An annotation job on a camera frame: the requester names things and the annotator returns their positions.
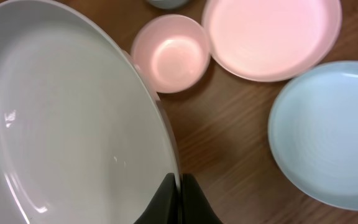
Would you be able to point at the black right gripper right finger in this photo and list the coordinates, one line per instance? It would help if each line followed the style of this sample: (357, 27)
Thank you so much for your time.
(195, 206)

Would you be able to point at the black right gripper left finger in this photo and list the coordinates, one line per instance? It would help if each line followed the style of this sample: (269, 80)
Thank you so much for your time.
(163, 207)

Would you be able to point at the grey plate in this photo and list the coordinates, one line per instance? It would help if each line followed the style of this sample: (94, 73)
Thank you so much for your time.
(81, 138)

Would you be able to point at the light blue plate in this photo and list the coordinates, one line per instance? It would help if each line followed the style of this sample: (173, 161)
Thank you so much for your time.
(313, 133)

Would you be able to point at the pink bowl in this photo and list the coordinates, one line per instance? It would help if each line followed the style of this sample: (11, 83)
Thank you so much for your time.
(172, 52)

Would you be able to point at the pink plate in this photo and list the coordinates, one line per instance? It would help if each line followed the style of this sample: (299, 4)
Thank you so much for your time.
(271, 40)

